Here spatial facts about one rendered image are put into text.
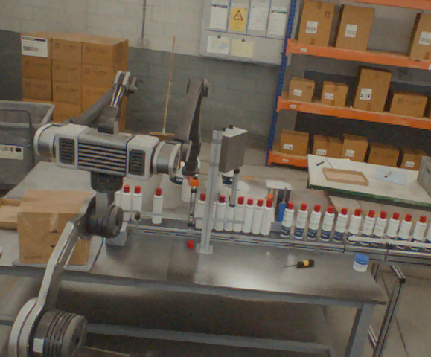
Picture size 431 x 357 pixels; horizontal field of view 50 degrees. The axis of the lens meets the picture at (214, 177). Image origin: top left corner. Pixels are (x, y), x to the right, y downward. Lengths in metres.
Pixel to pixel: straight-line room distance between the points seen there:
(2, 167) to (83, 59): 1.73
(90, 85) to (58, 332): 4.35
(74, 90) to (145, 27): 1.69
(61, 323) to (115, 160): 0.63
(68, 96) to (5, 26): 2.33
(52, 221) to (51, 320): 0.55
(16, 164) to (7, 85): 3.50
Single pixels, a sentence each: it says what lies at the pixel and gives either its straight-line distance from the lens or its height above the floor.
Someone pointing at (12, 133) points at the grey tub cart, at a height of 0.70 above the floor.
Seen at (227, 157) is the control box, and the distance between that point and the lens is 2.24.
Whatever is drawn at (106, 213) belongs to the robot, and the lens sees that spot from 2.00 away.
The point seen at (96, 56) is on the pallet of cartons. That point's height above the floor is 1.24.
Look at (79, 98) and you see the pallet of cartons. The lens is 5.91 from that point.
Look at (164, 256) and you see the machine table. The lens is 2.41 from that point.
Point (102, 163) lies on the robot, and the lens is 1.91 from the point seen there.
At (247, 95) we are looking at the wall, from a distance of 6.88.
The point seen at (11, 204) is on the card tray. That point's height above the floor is 0.84.
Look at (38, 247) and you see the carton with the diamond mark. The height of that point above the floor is 0.94.
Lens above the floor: 2.11
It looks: 22 degrees down
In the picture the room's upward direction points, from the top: 7 degrees clockwise
